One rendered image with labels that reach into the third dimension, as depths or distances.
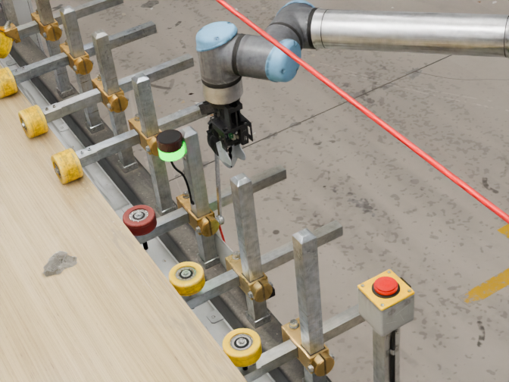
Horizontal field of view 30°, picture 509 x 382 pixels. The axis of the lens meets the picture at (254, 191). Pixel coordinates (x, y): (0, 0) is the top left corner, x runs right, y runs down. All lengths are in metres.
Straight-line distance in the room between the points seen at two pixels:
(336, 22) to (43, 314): 0.90
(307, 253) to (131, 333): 0.44
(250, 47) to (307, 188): 1.82
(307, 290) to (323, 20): 0.58
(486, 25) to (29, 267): 1.15
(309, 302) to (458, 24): 0.63
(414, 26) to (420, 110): 2.19
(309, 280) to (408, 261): 1.58
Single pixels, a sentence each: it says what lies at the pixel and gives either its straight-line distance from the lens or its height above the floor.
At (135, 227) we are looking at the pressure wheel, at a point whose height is 0.90.
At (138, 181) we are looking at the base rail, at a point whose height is 0.70.
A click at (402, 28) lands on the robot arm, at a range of 2.01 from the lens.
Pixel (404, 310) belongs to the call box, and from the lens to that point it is 1.64.
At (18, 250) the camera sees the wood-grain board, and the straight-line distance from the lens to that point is 2.33.
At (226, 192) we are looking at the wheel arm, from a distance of 2.42.
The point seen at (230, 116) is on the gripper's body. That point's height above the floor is 1.17.
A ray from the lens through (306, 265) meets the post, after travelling 1.86.
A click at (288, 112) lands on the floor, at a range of 4.20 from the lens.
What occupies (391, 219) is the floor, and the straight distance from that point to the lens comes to 3.62.
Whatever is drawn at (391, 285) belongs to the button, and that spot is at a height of 1.23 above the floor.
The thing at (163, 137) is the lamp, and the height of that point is 1.12.
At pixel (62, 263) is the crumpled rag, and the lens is 2.24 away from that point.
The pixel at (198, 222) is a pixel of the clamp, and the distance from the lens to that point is 2.34.
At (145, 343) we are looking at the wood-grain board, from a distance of 2.03.
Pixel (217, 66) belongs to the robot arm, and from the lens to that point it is 2.04.
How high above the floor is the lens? 2.38
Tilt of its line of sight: 39 degrees down
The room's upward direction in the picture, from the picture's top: 7 degrees counter-clockwise
